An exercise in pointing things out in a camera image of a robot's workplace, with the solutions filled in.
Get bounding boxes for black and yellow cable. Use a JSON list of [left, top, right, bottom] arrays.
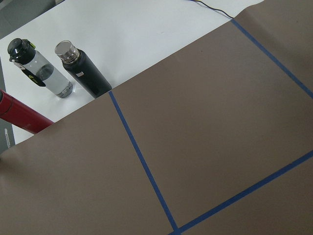
[[188, 0, 234, 19]]

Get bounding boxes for clear bottle black lid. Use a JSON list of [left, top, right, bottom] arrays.
[[7, 38, 73, 98]]

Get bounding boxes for red cylindrical bottle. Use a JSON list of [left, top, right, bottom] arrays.
[[0, 90, 54, 134]]

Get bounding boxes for black bottle steel cap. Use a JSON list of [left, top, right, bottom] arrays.
[[55, 40, 112, 98]]

